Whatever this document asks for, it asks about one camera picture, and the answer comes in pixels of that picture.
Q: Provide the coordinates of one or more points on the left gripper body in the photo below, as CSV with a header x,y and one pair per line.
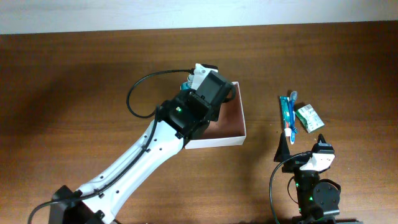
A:
x,y
214,113

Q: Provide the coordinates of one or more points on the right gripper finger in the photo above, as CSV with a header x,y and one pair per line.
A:
x,y
282,152
321,139

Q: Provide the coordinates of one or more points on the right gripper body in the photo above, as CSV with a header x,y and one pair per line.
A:
x,y
294,164

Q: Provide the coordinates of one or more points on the teal mouthwash bottle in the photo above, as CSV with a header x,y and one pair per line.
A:
x,y
185,85

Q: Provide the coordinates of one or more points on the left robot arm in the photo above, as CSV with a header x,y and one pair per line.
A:
x,y
177,121

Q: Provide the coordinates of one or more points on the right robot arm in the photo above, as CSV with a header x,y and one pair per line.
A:
x,y
317,198

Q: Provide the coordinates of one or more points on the green white soap packet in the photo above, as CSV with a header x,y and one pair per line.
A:
x,y
309,118

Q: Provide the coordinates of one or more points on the white cardboard box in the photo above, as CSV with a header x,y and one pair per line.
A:
x,y
229,130

